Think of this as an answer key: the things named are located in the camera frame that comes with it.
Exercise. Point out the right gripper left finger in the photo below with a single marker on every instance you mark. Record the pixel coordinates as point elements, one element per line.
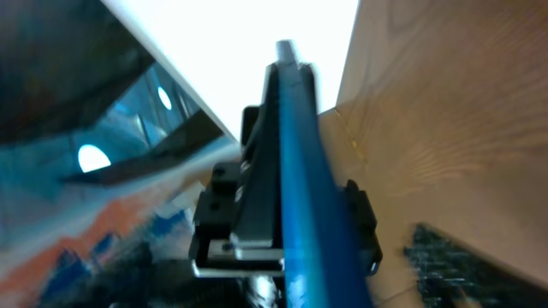
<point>237,222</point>

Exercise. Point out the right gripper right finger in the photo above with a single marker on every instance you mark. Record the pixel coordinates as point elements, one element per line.
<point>366,222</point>

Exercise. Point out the blue Galaxy smartphone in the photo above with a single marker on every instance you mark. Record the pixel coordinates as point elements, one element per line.
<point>321,255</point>

